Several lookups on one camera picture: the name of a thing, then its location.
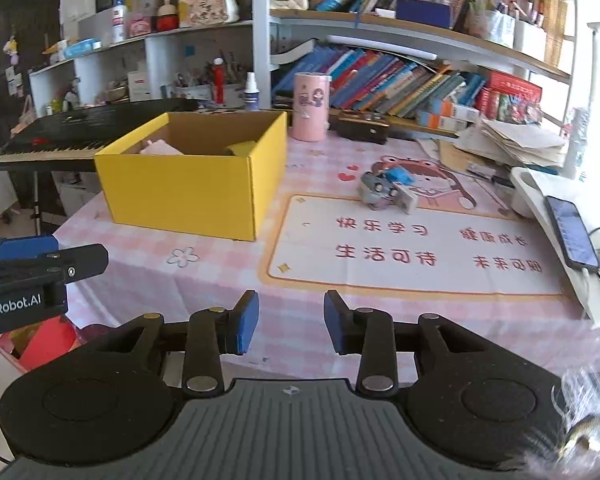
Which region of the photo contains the black keyboard stand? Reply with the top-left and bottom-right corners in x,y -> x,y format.
30,170 -> 47,236

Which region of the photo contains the white side shelf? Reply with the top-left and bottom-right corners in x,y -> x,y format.
27,20 -> 256,116

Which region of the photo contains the black smartphone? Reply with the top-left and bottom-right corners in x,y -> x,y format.
545,196 -> 600,271

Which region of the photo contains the orange and blue small box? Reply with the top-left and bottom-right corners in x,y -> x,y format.
416,111 -> 473,133
427,99 -> 481,121

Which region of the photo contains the small white spray bottle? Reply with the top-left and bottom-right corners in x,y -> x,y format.
244,72 -> 261,111

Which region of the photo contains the pink small box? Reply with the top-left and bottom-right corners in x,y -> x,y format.
129,12 -> 153,37

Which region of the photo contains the pink pen cup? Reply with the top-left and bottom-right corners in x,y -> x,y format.
467,7 -> 516,48

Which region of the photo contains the red bag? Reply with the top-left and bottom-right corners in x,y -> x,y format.
19,317 -> 81,372

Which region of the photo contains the pink checked desktop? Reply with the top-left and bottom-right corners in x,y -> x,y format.
52,110 -> 600,381

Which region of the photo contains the dark blue box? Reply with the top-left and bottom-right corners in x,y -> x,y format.
396,0 -> 453,30

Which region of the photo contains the light blue tissue box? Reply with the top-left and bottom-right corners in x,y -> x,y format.
62,39 -> 101,59

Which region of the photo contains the dark wooden door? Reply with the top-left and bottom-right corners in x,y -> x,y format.
0,0 -> 62,151

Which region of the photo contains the grey small toy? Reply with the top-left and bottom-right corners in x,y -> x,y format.
357,171 -> 398,210

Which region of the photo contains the pink plush pig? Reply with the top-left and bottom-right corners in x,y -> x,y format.
140,139 -> 186,157

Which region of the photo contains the red and white pot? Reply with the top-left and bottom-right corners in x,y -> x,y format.
156,0 -> 179,31

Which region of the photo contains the row of colourful leaning books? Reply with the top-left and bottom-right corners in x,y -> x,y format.
272,45 -> 486,118

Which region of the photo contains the white desk lamp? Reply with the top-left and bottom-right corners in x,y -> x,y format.
510,21 -> 600,218

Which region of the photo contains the dark brown desk box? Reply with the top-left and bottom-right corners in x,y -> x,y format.
336,110 -> 391,145

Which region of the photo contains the colourful printed packet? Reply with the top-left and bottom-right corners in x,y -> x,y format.
497,92 -> 543,125

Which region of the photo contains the white pen organizer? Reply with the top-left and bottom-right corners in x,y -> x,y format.
512,20 -> 548,63

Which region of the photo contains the yellow workbook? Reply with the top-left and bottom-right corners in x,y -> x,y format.
437,137 -> 481,171

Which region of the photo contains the pink cartoon canister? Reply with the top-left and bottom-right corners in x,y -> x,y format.
291,72 -> 332,142

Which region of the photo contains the yellow cardboard box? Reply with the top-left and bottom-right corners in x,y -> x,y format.
94,110 -> 288,242

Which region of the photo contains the stack of loose papers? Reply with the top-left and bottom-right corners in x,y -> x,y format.
452,119 -> 568,168

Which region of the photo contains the thick red book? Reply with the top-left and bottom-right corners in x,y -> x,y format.
480,71 -> 543,126

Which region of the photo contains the white desk bookshelf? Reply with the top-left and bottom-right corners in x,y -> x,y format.
252,0 -> 581,136

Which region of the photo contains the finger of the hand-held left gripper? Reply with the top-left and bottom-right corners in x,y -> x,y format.
0,244 -> 109,291
0,234 -> 60,262

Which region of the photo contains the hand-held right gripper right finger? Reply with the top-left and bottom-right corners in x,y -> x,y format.
324,290 -> 476,396

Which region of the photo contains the white bottle with blue cap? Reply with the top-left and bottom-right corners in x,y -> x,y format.
111,0 -> 128,43

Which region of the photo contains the black electronic keyboard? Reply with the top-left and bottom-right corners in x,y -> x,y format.
0,99 -> 198,172

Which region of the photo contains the white box with red label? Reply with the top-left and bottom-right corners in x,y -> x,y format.
127,71 -> 153,103

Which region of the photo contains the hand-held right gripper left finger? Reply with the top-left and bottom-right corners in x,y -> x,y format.
107,290 -> 260,395

